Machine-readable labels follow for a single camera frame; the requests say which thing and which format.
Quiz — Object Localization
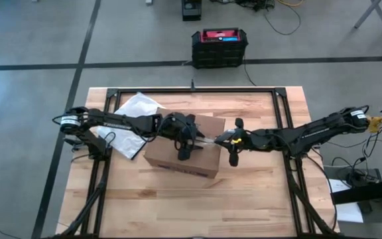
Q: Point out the black power adapter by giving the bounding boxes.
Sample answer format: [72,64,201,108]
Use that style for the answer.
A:
[346,171,373,187]

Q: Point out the black cart crossbar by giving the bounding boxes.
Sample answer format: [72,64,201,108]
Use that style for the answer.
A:
[330,177,382,212]

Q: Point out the white paper sheet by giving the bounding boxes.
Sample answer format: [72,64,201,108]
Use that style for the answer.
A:
[329,179,364,223]

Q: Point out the yellow floor cable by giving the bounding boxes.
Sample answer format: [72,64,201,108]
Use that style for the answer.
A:
[275,0,304,7]

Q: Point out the small black floor device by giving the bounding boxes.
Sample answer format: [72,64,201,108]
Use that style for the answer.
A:
[181,0,202,22]

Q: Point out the black aluminium table frame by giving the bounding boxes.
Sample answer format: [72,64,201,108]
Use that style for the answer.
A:
[50,86,341,239]

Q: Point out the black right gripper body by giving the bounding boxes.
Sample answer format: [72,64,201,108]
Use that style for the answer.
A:
[225,118,261,167]

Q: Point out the red and black toolbox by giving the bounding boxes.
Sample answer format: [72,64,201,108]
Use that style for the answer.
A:
[191,28,249,70]

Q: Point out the grey equipment cart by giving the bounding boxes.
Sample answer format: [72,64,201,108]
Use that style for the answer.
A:
[323,165,382,239]

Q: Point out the tangled floor cables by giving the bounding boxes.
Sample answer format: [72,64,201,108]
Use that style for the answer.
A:
[210,0,277,11]

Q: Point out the yellow cable connector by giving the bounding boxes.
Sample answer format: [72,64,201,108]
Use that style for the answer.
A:
[367,114,382,133]

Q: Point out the black floor cable loop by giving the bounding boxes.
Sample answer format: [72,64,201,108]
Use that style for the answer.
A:
[263,5,302,37]

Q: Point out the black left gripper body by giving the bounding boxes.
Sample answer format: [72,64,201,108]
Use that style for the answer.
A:
[157,112,199,162]

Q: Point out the brown cardboard shipping box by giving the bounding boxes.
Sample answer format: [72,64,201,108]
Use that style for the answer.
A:
[143,106,227,179]

